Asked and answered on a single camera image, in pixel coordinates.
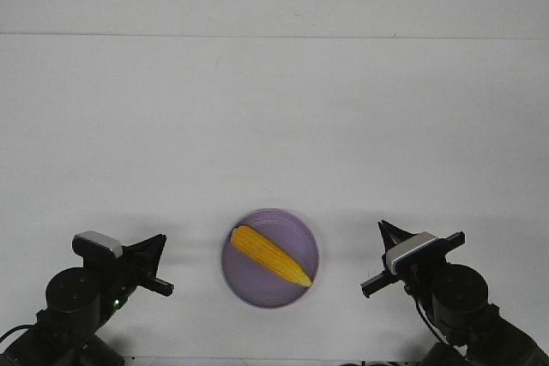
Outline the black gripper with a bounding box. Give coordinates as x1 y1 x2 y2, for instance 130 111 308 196
360 220 465 297
114 234 174 297

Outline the yellow corn cob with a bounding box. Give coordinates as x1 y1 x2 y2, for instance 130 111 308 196
230 225 312 287

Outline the purple round plate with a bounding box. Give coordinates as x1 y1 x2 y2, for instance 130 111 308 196
220 208 319 309

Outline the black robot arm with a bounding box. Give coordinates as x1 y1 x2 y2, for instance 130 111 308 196
1 231 174 365
361 220 548 365

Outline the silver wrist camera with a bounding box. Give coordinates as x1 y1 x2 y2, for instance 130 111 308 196
385 231 437 275
72 231 123 261

